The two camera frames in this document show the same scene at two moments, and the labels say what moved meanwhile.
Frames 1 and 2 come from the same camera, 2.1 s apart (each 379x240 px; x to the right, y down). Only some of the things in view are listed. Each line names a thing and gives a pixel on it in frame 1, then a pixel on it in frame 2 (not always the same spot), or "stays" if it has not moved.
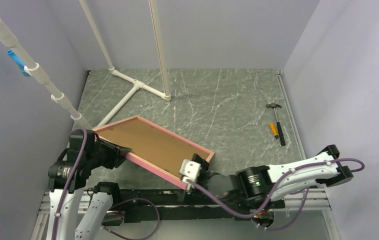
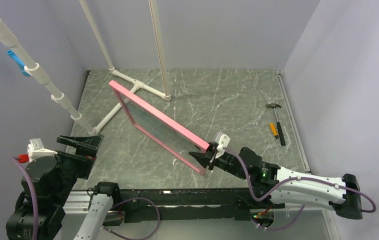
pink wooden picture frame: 153,148 to 175,138
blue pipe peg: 20,64 stays
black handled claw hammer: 281,138 stays
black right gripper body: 201,187 to 226,162
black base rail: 139,206 stays
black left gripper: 117,154 to 84,156
